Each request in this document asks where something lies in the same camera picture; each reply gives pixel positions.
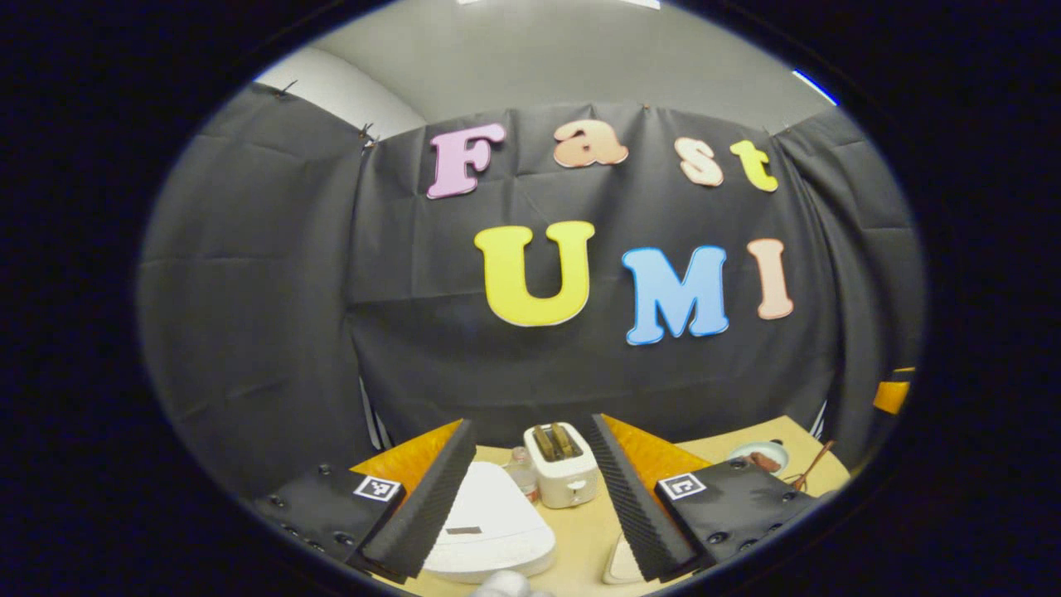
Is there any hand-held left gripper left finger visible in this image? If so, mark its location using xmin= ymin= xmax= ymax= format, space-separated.
xmin=249 ymin=419 xmax=479 ymax=581

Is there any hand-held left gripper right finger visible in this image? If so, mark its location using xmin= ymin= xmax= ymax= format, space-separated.
xmin=590 ymin=413 xmax=834 ymax=581

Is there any clear plastic rice container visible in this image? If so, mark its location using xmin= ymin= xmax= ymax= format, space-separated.
xmin=603 ymin=533 xmax=646 ymax=585

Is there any white rice cooker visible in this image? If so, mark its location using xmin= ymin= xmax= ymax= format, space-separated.
xmin=423 ymin=461 xmax=558 ymax=581

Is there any brown wooden spoon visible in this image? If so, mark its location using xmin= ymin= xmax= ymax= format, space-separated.
xmin=792 ymin=439 xmax=836 ymax=490

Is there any white toaster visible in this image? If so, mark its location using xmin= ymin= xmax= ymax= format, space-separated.
xmin=523 ymin=422 xmax=599 ymax=509

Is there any clear plastic water bottle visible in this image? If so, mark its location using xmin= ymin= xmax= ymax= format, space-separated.
xmin=507 ymin=446 xmax=540 ymax=504

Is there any pale green plate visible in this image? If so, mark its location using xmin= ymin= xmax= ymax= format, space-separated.
xmin=728 ymin=440 xmax=790 ymax=475

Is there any black backdrop cloth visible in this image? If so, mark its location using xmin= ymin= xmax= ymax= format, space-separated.
xmin=137 ymin=83 xmax=925 ymax=498

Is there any small ceiling light panel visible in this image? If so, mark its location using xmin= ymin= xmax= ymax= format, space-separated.
xmin=792 ymin=69 xmax=840 ymax=106

